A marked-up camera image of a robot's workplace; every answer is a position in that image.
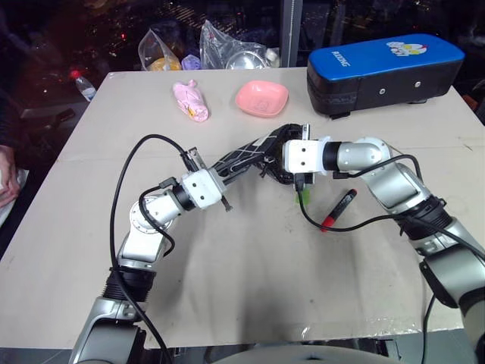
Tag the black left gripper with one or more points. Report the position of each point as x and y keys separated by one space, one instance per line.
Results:
x=195 y=159

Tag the dark window frame post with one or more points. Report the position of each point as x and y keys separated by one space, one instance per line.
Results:
x=291 y=34

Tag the clear plastic water bottle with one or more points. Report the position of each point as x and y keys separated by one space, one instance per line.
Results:
x=85 y=88

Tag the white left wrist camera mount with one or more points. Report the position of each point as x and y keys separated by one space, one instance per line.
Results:
x=201 y=189

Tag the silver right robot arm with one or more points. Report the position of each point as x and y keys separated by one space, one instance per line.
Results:
x=401 y=182

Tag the clear bag with yellow item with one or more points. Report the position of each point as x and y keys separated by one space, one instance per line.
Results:
x=163 y=49

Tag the red marker with black cap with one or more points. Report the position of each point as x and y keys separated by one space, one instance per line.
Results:
x=339 y=210

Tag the pink plush toy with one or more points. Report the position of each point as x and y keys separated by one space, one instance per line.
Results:
x=191 y=100

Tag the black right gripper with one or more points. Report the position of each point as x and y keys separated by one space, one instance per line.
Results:
x=304 y=181

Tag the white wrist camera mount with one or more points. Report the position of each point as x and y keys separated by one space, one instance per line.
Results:
x=303 y=155
x=201 y=189

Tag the blue and black boxing pad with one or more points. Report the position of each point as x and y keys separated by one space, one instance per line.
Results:
x=386 y=72

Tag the black grid pencil pouch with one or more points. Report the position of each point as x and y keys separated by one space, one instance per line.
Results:
x=250 y=151

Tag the purple crumpled item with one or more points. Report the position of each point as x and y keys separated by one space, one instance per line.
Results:
x=191 y=62

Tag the clear bag with steel bowl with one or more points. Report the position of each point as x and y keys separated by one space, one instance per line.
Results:
x=231 y=49

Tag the bystander bare hand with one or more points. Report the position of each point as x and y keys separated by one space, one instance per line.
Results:
x=7 y=174

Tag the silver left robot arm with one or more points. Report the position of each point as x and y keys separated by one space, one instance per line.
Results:
x=146 y=242

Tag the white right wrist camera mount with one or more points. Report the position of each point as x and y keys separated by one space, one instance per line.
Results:
x=303 y=155

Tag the pink plastic bowl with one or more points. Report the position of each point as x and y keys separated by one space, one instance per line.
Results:
x=261 y=98

